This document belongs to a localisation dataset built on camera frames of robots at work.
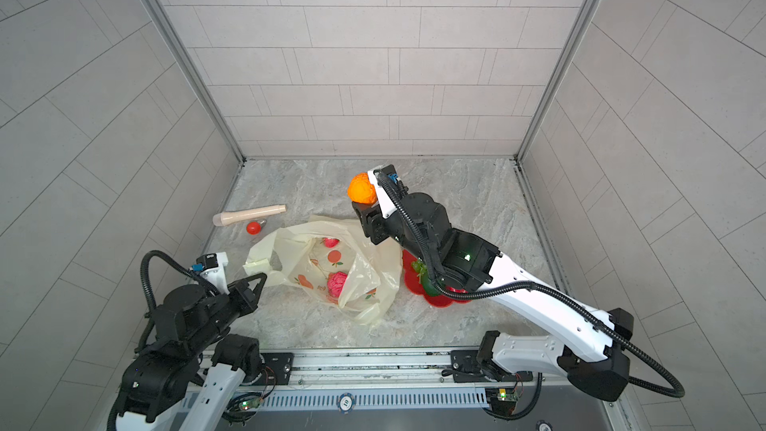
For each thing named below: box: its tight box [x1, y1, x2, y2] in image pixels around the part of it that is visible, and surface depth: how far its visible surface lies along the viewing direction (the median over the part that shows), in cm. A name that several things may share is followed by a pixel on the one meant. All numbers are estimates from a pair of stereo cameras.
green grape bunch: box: [410, 256, 428, 285], surface depth 88 cm
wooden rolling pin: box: [212, 204, 288, 227], surface depth 98 cm
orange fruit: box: [347, 171, 379, 205], surface depth 57 cm
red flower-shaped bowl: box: [402, 249, 472, 308], surface depth 83 cm
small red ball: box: [246, 221, 263, 236], surface depth 97 cm
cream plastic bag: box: [243, 215, 403, 326], surface depth 75 cm
